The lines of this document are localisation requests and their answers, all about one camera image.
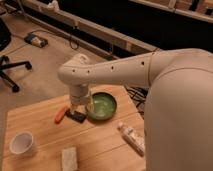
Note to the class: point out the black rectangular block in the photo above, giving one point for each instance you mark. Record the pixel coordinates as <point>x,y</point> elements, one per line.
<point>76,116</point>

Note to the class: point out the green ceramic bowl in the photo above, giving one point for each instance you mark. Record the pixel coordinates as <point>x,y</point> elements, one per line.
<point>103,108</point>

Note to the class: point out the white sponge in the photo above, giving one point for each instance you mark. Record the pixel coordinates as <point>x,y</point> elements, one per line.
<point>69,159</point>

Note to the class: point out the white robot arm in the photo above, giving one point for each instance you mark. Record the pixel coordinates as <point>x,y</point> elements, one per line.
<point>178,122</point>

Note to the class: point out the black office chair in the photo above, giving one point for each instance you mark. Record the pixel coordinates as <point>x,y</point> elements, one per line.
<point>5,39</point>

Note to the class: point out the long metal rail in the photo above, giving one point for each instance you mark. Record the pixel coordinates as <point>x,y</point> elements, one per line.
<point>109,35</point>

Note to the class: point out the white tube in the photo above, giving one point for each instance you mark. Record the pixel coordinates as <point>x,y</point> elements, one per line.
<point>132,137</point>

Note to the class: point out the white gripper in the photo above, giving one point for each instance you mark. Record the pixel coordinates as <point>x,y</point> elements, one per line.
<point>80,95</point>

